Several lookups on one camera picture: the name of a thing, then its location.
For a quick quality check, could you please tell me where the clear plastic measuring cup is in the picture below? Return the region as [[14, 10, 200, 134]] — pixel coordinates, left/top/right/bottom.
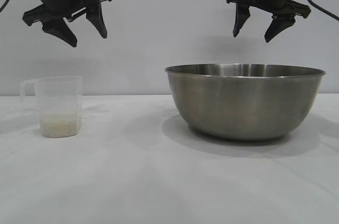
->
[[20, 75, 83, 138]]

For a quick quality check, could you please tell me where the stainless steel mixing bowl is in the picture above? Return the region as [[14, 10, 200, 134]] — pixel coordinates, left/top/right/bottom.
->
[[164, 62, 327, 141]]

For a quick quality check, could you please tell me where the white uncooked rice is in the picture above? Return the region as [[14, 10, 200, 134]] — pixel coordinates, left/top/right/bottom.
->
[[41, 111, 80, 138]]

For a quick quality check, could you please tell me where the thick black cable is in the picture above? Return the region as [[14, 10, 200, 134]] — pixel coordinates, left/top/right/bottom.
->
[[296, 0, 339, 21]]

